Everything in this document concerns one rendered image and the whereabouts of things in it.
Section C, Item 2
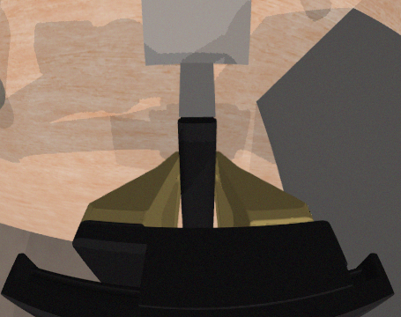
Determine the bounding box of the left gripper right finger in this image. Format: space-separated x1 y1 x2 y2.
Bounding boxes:
214 151 314 227

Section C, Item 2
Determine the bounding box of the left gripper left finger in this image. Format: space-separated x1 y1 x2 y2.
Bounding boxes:
80 151 181 228

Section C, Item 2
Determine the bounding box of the grey metal turner with black handle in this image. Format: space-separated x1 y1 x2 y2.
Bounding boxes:
141 0 251 228

